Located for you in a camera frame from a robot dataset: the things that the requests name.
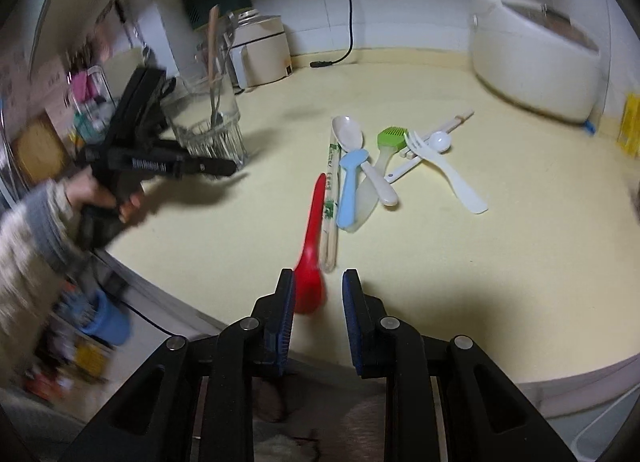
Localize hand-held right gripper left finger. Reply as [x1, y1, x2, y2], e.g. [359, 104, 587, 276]
[60, 268, 297, 462]

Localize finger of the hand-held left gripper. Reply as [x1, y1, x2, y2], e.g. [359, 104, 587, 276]
[177, 154, 240, 178]

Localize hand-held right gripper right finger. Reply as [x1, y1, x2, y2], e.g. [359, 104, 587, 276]
[341, 268, 578, 462]

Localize red plastic spoon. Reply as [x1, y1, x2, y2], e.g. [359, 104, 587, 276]
[292, 173, 328, 315]

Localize clear ribbed glass cup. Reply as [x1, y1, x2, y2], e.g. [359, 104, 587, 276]
[161, 74, 249, 172]

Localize paper chopsticks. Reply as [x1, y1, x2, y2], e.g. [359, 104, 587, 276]
[320, 122, 343, 273]

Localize wooden handled metal fork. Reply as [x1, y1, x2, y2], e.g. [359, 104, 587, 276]
[206, 5, 223, 128]

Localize light blue plastic spoon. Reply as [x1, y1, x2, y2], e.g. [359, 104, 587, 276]
[336, 149, 371, 230]

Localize beige speckled spoon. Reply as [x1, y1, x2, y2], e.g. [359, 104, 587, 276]
[331, 115, 400, 207]

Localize white plastic spork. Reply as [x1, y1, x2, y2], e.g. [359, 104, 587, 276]
[404, 130, 489, 215]

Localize green silicone basting brush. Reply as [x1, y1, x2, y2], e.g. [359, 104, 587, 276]
[350, 126, 407, 234]

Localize small white spoon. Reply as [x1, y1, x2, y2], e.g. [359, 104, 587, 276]
[385, 132, 452, 182]

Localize person's left forearm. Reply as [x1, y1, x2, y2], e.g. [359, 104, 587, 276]
[0, 177, 81, 373]

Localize person's left hand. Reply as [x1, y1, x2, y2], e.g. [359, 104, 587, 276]
[66, 168, 147, 224]

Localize person's left leg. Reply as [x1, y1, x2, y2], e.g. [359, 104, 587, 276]
[252, 377, 321, 443]

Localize person's leg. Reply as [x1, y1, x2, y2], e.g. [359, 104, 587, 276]
[320, 394, 391, 462]
[252, 377, 321, 443]

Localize pink cloth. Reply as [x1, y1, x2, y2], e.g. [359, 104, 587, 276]
[70, 69, 101, 100]

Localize person's right leg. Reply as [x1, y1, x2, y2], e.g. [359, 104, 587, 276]
[320, 394, 391, 462]

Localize beige electric cooker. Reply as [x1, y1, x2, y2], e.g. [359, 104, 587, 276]
[231, 9, 294, 89]

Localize blue cup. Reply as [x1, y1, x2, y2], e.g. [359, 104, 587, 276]
[77, 289, 133, 348]

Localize white rice cooker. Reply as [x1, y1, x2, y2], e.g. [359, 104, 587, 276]
[469, 0, 603, 124]

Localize yellow carton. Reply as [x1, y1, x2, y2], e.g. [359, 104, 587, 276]
[616, 93, 640, 158]

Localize black power cable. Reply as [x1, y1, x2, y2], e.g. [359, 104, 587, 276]
[310, 0, 355, 69]

